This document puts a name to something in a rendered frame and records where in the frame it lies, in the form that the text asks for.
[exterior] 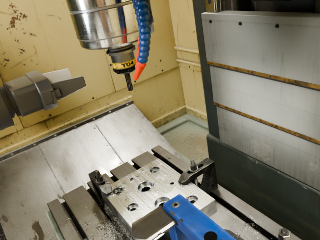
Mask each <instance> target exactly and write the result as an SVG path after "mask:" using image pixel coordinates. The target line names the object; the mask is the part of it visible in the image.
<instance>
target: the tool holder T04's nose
mask: <svg viewBox="0 0 320 240"><path fill-rule="evenodd" d="M134 70H135V65H134V66H133V67H130V68H127V69H123V70H115V69H114V68H113V71H114V72H115V73H117V74H128V73H131V72H133V71H134Z"/></svg>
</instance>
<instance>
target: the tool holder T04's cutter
mask: <svg viewBox="0 0 320 240"><path fill-rule="evenodd" d="M124 76H125V79H126V83H127V87H128V90H129V91H132V90H133V85H132V83H131V78H130V74H129V73H128V74H124Z"/></svg>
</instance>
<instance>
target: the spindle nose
mask: <svg viewBox="0 0 320 240"><path fill-rule="evenodd" d="M65 1H66V3H67V7H68V10H69V11H70V17H71V20H72V23H73V27H74V29H75V32H76V36H77V39H78V40H79V42H80V46H81V47H82V48H84V49H87V50H103V49H110V48H115V47H120V46H124V45H128V44H131V43H134V42H137V41H138V36H139V31H138V30H139V29H138V25H137V24H138V22H137V20H136V15H135V9H134V8H133V2H132V1H131V0H65ZM147 1H148V4H147V6H148V8H149V11H148V14H149V15H150V18H149V20H150V26H149V27H150V29H151V31H150V35H151V34H152V33H153V32H154V30H155V29H154V24H153V23H154V18H153V14H152V8H151V3H150V0H147Z"/></svg>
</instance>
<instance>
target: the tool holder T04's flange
mask: <svg viewBox="0 0 320 240"><path fill-rule="evenodd" d="M135 49H136V47H135V45H133V44H132V43H131V44H128V45H124V46H120V47H115V48H110V49H108V50H107V51H106V53H107V55H108V54H109V56H119V55H123V54H127V53H130V52H132V51H134V50H135Z"/></svg>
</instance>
